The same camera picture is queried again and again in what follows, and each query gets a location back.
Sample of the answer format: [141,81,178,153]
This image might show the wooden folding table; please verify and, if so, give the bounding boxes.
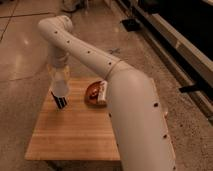
[25,78,121,162]

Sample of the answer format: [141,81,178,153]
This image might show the brown wooden bowl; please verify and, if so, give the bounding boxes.
[84,81,107,106]

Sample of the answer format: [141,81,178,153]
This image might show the white plastic bottle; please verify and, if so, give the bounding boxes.
[98,81,107,104]

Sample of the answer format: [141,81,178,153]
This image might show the black floor plate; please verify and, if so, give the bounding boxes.
[121,19,140,32]

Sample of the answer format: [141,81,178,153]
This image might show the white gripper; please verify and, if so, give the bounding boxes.
[47,64,70,82]

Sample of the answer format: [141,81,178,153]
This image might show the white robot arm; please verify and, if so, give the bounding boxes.
[38,15,177,171]

